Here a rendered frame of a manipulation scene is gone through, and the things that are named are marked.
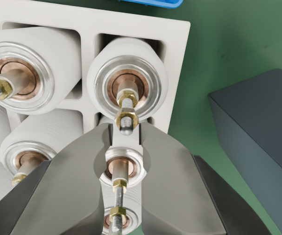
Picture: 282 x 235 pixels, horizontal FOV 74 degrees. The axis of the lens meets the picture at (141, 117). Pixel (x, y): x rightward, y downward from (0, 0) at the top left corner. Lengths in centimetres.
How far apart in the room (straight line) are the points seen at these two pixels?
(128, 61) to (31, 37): 10
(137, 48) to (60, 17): 12
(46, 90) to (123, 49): 10
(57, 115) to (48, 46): 12
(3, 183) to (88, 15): 31
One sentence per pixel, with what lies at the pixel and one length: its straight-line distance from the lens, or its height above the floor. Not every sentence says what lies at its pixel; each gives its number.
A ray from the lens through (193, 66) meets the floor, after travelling 49.
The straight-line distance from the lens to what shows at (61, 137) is 28.
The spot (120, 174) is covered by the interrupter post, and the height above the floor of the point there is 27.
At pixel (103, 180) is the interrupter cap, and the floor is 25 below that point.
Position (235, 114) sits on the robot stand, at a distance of 42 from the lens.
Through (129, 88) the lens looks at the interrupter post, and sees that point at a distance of 19.
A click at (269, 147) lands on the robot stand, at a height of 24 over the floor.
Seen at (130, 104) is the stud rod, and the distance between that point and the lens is 17.
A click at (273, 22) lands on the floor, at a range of 56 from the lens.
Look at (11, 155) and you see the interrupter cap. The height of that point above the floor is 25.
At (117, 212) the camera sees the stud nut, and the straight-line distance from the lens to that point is 22.
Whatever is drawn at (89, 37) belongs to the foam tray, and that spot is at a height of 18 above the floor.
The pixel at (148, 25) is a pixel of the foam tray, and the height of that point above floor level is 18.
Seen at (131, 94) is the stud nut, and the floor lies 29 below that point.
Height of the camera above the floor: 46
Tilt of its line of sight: 62 degrees down
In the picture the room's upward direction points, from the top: 174 degrees clockwise
